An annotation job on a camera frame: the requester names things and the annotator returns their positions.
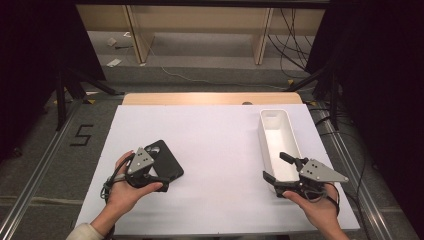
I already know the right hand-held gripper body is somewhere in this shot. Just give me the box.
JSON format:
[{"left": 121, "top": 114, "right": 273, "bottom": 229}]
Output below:
[{"left": 275, "top": 158, "right": 350, "bottom": 201}]

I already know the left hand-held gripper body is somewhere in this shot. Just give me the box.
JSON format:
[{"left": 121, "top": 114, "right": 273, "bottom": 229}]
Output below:
[{"left": 125, "top": 147, "right": 156, "bottom": 189}]

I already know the black phone case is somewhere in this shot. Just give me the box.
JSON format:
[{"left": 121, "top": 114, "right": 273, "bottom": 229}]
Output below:
[{"left": 143, "top": 139, "right": 185, "bottom": 183}]

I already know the long white plastic bin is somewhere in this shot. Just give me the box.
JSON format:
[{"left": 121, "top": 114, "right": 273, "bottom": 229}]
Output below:
[{"left": 258, "top": 108, "right": 310, "bottom": 195}]

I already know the person's left hand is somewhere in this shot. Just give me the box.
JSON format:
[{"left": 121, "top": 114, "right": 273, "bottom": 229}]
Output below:
[{"left": 105, "top": 150, "right": 165, "bottom": 218}]

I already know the person's right hand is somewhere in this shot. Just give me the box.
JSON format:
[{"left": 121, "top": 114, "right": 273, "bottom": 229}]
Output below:
[{"left": 282, "top": 184, "right": 341, "bottom": 231}]

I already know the white board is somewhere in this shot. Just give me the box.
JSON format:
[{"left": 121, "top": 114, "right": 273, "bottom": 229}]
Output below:
[{"left": 75, "top": 103, "right": 361, "bottom": 236}]

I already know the black metal stand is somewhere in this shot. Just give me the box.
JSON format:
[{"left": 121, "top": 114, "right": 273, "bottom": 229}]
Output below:
[
  {"left": 284, "top": 63, "right": 341, "bottom": 132},
  {"left": 54, "top": 64, "right": 126, "bottom": 132}
]

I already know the dark curtain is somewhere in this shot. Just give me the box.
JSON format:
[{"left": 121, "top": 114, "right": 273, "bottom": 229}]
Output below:
[
  {"left": 0, "top": 0, "right": 107, "bottom": 163},
  {"left": 304, "top": 0, "right": 424, "bottom": 234}
]

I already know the light wooden shelf unit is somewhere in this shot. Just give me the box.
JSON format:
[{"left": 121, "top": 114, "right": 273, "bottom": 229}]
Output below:
[{"left": 75, "top": 4, "right": 326, "bottom": 66}]

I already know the aluminium floor rail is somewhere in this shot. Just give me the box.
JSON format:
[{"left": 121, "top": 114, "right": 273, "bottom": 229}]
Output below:
[
  {"left": 309, "top": 103, "right": 395, "bottom": 240},
  {"left": 0, "top": 99, "right": 84, "bottom": 240}
]

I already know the black floor cable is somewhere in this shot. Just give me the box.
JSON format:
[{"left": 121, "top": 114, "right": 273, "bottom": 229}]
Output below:
[{"left": 314, "top": 106, "right": 372, "bottom": 240}]

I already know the black cable bundle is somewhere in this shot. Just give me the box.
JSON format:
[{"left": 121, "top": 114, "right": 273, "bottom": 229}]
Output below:
[{"left": 267, "top": 8, "right": 317, "bottom": 80}]

